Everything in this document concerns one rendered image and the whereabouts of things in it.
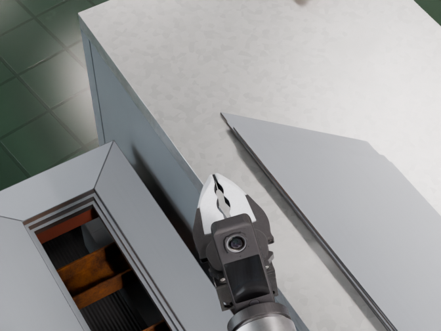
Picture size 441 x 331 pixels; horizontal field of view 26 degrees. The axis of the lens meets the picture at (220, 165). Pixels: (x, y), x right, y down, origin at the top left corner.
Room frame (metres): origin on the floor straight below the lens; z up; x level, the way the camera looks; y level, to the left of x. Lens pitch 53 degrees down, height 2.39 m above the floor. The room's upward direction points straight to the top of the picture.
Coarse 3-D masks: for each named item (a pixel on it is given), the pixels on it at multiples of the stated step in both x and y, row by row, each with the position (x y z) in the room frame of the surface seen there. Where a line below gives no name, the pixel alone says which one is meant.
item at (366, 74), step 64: (128, 0) 1.44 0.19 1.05; (192, 0) 1.44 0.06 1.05; (256, 0) 1.44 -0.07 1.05; (320, 0) 1.44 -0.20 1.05; (384, 0) 1.44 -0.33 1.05; (128, 64) 1.26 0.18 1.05; (192, 64) 1.26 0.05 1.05; (256, 64) 1.26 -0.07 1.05; (320, 64) 1.26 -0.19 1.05; (384, 64) 1.26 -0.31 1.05; (192, 128) 1.11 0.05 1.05; (320, 128) 1.11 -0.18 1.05; (384, 128) 1.11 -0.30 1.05; (256, 192) 0.96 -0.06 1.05; (320, 256) 0.83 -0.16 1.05; (320, 320) 0.72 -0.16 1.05
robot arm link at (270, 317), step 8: (248, 320) 0.50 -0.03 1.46; (256, 320) 0.49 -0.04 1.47; (264, 320) 0.49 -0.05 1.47; (272, 320) 0.49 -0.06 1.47; (280, 320) 0.49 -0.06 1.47; (288, 320) 0.50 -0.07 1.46; (240, 328) 0.49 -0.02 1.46; (248, 328) 0.48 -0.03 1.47; (256, 328) 0.48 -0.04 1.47; (264, 328) 0.48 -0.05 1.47; (272, 328) 0.48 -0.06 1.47; (280, 328) 0.48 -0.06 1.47; (288, 328) 0.49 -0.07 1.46
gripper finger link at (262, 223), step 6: (246, 198) 0.66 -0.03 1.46; (252, 204) 0.65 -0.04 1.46; (252, 210) 0.64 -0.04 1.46; (258, 210) 0.64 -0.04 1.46; (258, 216) 0.63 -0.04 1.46; (264, 216) 0.63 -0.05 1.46; (258, 222) 0.62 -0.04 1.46; (264, 222) 0.62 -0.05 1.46; (258, 228) 0.62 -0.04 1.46; (264, 228) 0.61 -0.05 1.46; (270, 234) 0.61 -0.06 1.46; (270, 240) 0.60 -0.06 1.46
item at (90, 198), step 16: (96, 192) 1.10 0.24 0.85; (64, 208) 1.07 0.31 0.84; (80, 208) 1.08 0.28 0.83; (96, 208) 1.08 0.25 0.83; (32, 224) 1.04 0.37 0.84; (48, 224) 1.05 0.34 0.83; (112, 224) 1.04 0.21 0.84; (128, 256) 0.97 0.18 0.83; (144, 272) 0.93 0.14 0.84; (64, 288) 0.90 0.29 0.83; (144, 288) 0.91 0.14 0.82; (160, 304) 0.87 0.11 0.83; (80, 320) 0.83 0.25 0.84; (176, 320) 0.83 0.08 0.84
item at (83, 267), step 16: (96, 256) 1.05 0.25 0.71; (112, 256) 1.06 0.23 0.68; (64, 272) 1.01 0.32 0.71; (80, 272) 1.02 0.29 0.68; (96, 272) 1.03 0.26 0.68; (112, 272) 1.03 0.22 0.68; (128, 272) 1.00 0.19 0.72; (80, 288) 0.99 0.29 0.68; (96, 288) 0.96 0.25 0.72; (112, 288) 0.98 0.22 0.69; (80, 304) 0.94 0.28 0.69
